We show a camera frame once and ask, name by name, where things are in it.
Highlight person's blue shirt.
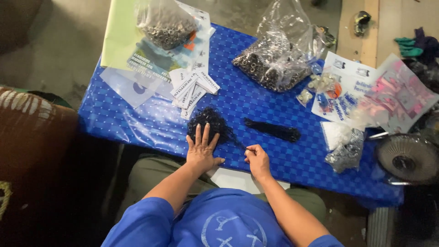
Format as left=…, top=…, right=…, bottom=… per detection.
left=101, top=188, right=345, bottom=247

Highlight green cloth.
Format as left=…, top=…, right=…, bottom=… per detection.
left=394, top=37, right=424, bottom=58

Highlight straight bundle of black cords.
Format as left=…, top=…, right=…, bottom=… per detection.
left=243, top=117, right=302, bottom=144

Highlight blue checkered plastic tablecloth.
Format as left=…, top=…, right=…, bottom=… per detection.
left=78, top=23, right=405, bottom=208

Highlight blue-green printed plastic sleeve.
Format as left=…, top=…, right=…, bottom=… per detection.
left=126, top=32, right=198, bottom=84

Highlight bag of white beads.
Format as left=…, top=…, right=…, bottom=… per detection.
left=320, top=121, right=354, bottom=152

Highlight white paper sheet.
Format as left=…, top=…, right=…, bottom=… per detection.
left=207, top=167, right=291, bottom=195

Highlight stack of white paper tags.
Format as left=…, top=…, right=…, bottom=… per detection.
left=169, top=67, right=221, bottom=121

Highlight clear bag of pink tags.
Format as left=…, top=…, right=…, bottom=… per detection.
left=355, top=53, right=439, bottom=134

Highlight light green paper sheet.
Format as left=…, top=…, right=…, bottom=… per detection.
left=100, top=0, right=146, bottom=71

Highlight dark purple cloth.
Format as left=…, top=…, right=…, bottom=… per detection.
left=413, top=27, right=439, bottom=60

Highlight bag of silver small parts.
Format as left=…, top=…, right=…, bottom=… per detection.
left=324, top=129, right=366, bottom=174

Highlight person's right hand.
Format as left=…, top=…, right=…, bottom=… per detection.
left=244, top=144, right=272, bottom=181

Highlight large bag of metal eyelets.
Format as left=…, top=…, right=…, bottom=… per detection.
left=232, top=0, right=327, bottom=93

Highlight pile of black cords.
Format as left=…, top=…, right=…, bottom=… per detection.
left=187, top=106, right=238, bottom=146

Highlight person's left hand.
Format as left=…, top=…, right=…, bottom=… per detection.
left=186, top=123, right=226, bottom=173

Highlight tiny bag of white rings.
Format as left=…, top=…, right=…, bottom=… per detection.
left=296, top=89, right=313, bottom=107

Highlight white sheets with blue print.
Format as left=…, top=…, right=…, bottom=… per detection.
left=311, top=51, right=378, bottom=125

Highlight small bag of blue parts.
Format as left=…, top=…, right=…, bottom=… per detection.
left=315, top=92, right=335, bottom=115

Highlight person's olive trousers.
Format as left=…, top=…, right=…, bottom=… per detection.
left=117, top=154, right=327, bottom=225

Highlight small bag of white rings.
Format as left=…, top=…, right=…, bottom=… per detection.
left=307, top=73, right=338, bottom=93

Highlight brown patterned cushion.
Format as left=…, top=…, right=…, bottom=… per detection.
left=0, top=86, right=80, bottom=223

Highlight grey ribbed object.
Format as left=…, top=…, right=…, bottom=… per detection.
left=366, top=206, right=399, bottom=247

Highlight clear sleeve with blue mark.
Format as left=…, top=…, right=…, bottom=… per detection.
left=99, top=67, right=166, bottom=109

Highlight small bag of metal eyelets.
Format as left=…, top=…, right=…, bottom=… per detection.
left=135, top=0, right=199, bottom=51

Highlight grey electric fan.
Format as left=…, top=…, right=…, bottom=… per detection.
left=368, top=131, right=439, bottom=186

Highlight single thin black cord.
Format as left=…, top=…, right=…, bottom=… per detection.
left=232, top=136, right=248, bottom=151

